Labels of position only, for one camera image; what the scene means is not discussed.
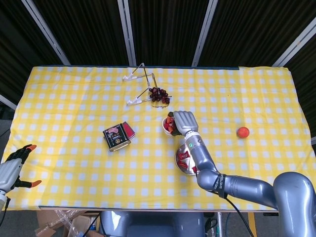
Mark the grey aluminium frame post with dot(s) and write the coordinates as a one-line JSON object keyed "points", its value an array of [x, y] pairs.
{"points": [[127, 32], [205, 32], [46, 32], [293, 43], [8, 103]]}

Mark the black pleated curtain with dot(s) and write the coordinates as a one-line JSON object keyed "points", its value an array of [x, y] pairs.
{"points": [[86, 29]]}

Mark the grey robot torso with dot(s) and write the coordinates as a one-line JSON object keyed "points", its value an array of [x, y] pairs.
{"points": [[153, 224]]}

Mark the white paper cup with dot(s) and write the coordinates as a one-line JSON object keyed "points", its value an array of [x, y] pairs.
{"points": [[166, 132]]}

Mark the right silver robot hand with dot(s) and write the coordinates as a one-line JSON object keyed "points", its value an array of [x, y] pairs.
{"points": [[185, 123]]}

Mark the dark red grape bunch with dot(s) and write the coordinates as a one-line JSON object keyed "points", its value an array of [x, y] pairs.
{"points": [[158, 95]]}

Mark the black gold luncheon meat tin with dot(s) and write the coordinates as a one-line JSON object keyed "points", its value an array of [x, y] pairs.
{"points": [[116, 137]]}

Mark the yellow white checkered tablecloth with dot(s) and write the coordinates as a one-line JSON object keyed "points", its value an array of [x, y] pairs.
{"points": [[74, 98]]}

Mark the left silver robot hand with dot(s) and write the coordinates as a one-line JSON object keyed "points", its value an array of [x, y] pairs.
{"points": [[8, 174]]}

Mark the brown cardboard box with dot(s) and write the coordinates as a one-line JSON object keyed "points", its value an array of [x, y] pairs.
{"points": [[47, 222]]}

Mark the thin brown twig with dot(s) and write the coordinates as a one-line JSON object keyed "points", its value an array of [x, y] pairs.
{"points": [[159, 107]]}

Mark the metal table leg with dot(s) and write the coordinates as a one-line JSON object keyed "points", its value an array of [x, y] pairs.
{"points": [[219, 224]]}

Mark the silver metal plate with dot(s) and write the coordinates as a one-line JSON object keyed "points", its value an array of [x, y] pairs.
{"points": [[181, 149]]}

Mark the clear plastic wrap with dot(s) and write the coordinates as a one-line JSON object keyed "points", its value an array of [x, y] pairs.
{"points": [[66, 222]]}

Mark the orange red peach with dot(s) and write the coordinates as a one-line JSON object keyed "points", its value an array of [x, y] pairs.
{"points": [[243, 132]]}

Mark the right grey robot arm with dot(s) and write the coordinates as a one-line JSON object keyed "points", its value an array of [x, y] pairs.
{"points": [[209, 170]]}

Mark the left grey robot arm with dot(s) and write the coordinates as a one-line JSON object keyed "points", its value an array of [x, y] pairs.
{"points": [[3, 202]]}

